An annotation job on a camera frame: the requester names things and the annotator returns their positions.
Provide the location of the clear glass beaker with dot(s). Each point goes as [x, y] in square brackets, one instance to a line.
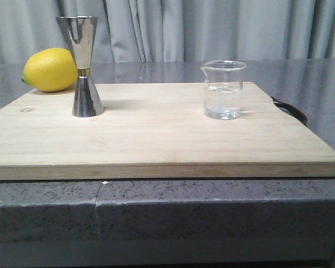
[223, 88]

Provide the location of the steel double jigger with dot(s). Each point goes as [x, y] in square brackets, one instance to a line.
[79, 35]

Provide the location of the wooden cutting board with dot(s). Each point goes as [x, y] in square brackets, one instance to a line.
[155, 131]

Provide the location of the grey curtain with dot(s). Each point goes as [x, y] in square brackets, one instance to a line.
[175, 31]

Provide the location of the yellow lemon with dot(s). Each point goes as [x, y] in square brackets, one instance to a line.
[50, 70]

